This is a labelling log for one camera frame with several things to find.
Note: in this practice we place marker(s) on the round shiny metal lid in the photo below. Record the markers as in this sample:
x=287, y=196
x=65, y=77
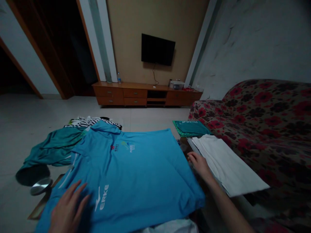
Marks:
x=40, y=187

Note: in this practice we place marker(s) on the brown wooden board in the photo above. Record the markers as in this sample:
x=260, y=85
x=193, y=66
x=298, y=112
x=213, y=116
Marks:
x=40, y=206

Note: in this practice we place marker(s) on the person's right fingers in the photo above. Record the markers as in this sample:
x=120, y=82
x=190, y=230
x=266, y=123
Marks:
x=193, y=157

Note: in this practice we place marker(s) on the floral red sofa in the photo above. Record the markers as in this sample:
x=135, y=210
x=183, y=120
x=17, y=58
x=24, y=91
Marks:
x=264, y=131

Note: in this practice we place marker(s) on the white cloth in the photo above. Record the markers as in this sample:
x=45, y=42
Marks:
x=175, y=227

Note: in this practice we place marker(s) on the person's left hand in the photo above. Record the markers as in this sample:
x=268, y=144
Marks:
x=66, y=213

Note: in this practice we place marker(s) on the blue sports t-shirt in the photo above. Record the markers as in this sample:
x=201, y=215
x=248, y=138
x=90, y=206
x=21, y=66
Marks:
x=136, y=170

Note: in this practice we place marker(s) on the black and white striped garment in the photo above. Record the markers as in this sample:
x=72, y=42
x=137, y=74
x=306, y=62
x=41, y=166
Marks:
x=83, y=123

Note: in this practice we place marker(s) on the folded teal garment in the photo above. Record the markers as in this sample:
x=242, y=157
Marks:
x=192, y=127

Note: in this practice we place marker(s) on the crumpled teal garment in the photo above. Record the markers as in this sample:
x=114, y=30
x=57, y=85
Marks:
x=56, y=148

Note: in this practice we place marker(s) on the wooden television cabinet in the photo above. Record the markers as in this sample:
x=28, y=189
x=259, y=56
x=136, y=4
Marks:
x=136, y=93

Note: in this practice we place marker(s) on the wooden door frame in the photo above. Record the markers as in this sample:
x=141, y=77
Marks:
x=46, y=55

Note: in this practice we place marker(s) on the stack of folded white cloths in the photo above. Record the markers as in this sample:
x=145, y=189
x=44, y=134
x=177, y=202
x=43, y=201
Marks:
x=223, y=165

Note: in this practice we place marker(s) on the person's right hand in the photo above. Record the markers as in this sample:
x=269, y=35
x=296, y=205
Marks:
x=200, y=167

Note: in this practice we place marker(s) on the black wall television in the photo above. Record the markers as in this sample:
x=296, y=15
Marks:
x=158, y=49

